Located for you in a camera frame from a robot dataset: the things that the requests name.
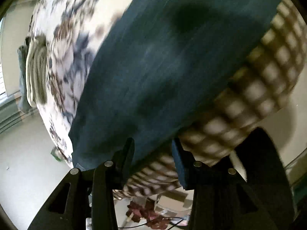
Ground red patterned cloth on floor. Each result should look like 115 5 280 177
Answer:
126 199 171 229

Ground dark blue denim jeans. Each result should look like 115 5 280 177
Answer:
68 0 285 170

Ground teal striped left curtain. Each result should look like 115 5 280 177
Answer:
0 91 38 133

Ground folded grey-blue pants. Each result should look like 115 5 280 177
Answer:
17 36 31 113

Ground folded beige pants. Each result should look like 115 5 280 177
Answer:
26 35 47 107

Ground floral bed blanket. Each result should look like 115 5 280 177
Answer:
29 0 306 197

